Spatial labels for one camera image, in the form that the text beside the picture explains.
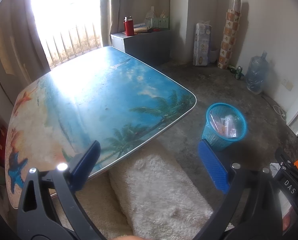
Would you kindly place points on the red thermos flask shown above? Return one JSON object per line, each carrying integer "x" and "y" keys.
{"x": 129, "y": 27}

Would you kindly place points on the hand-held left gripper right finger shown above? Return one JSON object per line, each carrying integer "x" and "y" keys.
{"x": 212, "y": 166}

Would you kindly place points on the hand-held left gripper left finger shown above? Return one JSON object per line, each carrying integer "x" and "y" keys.
{"x": 85, "y": 160}

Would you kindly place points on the toilet paper pack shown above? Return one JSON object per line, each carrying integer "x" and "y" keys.
{"x": 201, "y": 45}

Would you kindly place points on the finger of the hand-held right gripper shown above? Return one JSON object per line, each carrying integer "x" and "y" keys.
{"x": 283, "y": 160}

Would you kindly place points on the person's right hand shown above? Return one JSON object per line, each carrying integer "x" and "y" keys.
{"x": 287, "y": 225}

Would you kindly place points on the clear red-print plastic bag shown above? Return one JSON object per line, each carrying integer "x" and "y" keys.
{"x": 231, "y": 127}

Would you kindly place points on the green plastic storage basket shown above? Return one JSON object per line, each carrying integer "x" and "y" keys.
{"x": 160, "y": 23}

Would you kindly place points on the orange-striped clear packet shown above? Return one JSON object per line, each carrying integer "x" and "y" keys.
{"x": 220, "y": 126}

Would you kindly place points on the stack of books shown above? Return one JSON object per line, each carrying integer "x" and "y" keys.
{"x": 141, "y": 28}

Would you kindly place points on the blue mesh waste basket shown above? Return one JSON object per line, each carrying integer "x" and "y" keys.
{"x": 214, "y": 140}

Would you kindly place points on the large blue water jug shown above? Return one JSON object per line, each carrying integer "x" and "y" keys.
{"x": 256, "y": 75}

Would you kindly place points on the white fluffy rug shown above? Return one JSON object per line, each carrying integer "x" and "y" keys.
{"x": 159, "y": 192}

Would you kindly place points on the window railing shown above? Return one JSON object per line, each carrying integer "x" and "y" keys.
{"x": 71, "y": 45}

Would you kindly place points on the white wall socket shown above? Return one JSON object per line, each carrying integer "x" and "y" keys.
{"x": 288, "y": 84}

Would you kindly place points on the beige curtain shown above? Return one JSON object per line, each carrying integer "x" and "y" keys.
{"x": 11, "y": 55}
{"x": 114, "y": 7}

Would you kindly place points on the grey low cabinet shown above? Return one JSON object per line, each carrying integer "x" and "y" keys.
{"x": 144, "y": 46}

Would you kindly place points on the white small pot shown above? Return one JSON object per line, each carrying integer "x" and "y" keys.
{"x": 214, "y": 54}

